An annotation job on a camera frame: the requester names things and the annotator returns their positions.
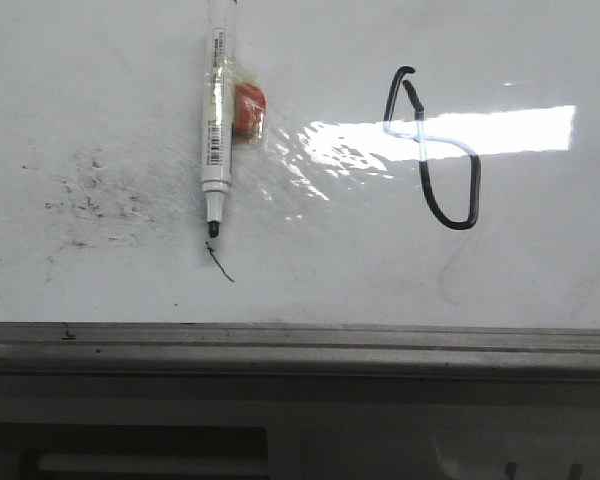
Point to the white whiteboard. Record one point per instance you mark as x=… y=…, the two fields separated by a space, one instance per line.
x=422 y=163

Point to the white whiteboard marker pen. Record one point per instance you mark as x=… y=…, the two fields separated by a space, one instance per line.
x=218 y=111

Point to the red round magnet taped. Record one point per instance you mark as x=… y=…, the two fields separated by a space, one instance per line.
x=250 y=106

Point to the grey table base panel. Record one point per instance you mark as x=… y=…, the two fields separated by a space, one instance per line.
x=215 y=427

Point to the grey aluminium whiteboard frame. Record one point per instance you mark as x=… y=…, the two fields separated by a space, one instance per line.
x=184 y=349

